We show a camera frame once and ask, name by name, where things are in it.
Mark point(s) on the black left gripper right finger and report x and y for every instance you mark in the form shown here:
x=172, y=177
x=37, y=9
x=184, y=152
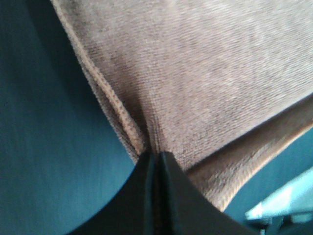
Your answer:
x=184, y=210

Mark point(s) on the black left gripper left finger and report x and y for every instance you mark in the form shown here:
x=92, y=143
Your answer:
x=130, y=212

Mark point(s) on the brown microfibre towel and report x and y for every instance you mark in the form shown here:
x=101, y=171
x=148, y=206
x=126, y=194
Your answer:
x=224, y=85

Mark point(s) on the white plastic bin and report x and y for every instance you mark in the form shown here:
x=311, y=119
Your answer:
x=294, y=199

